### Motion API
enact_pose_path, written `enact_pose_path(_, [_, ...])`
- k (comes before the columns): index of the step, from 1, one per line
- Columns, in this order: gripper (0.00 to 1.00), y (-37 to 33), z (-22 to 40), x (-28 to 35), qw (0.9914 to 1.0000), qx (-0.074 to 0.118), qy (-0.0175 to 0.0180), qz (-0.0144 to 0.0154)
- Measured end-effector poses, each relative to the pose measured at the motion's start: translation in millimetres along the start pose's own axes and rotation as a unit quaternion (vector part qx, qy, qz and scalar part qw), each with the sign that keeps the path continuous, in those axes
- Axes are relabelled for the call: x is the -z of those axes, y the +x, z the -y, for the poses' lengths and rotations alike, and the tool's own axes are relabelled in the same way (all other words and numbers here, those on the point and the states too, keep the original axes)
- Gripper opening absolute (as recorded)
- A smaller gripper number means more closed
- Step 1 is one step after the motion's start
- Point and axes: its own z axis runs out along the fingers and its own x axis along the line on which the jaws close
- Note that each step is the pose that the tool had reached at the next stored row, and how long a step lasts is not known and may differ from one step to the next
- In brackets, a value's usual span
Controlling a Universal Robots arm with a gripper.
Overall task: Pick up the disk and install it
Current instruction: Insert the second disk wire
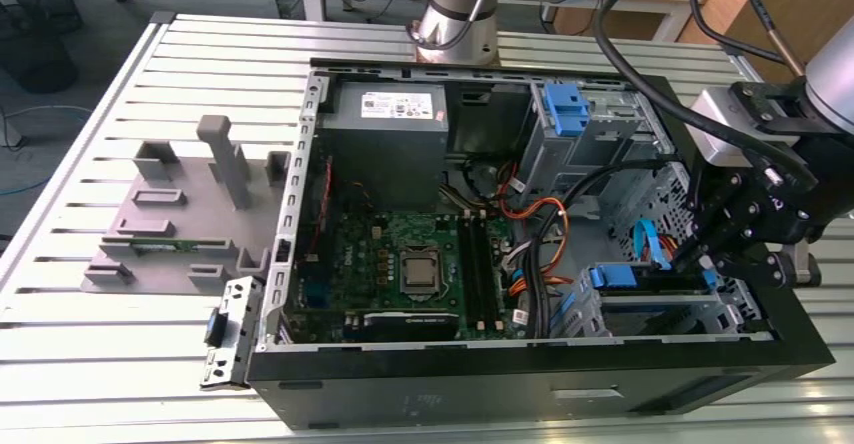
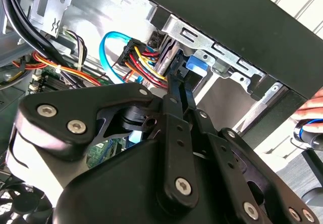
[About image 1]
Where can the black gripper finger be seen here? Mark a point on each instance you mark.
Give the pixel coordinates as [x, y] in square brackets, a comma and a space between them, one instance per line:
[755, 266]
[724, 211]

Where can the hard disk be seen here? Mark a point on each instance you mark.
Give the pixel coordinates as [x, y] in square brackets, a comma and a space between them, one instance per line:
[621, 275]

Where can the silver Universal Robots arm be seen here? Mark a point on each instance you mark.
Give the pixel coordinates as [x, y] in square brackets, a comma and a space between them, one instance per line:
[461, 29]

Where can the metal disk bay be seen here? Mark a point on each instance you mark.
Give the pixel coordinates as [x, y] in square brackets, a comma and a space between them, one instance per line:
[668, 301]

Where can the metal drive cage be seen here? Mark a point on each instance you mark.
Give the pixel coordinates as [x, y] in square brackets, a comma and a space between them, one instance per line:
[601, 149]

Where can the blue drive latch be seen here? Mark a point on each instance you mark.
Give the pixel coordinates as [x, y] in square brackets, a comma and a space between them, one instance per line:
[567, 109]

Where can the black RAM slot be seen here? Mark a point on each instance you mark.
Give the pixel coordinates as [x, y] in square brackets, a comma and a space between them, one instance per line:
[472, 274]

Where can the CPU socket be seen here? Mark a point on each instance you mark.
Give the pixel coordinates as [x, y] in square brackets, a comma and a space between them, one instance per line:
[422, 251]

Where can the silver CPU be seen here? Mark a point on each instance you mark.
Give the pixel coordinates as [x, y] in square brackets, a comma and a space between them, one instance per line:
[420, 270]

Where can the black open PC case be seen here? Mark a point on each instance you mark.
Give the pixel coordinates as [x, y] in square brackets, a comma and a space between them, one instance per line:
[468, 389]

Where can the grey power supply unit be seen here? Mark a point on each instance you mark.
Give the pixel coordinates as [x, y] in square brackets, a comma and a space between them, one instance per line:
[388, 164]

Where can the black graphics card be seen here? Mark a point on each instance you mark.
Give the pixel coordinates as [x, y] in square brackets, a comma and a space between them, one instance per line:
[408, 326]

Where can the green motherboard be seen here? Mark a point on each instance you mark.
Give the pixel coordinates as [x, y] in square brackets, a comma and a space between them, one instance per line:
[364, 244]

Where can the grey parts rack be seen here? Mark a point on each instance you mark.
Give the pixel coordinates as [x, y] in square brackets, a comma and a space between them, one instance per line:
[188, 214]

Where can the green RAM stick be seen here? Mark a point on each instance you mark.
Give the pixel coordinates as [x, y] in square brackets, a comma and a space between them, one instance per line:
[161, 247]

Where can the black mesh waste bin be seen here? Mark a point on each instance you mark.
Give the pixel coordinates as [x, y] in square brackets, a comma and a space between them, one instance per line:
[41, 64]

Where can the small grey wrist camera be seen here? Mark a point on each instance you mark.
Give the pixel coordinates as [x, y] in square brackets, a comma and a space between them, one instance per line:
[807, 264]

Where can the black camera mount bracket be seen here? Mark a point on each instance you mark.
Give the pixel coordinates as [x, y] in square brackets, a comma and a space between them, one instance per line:
[755, 95]

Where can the metal expansion slot bracket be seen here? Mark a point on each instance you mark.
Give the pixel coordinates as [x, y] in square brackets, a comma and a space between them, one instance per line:
[242, 314]

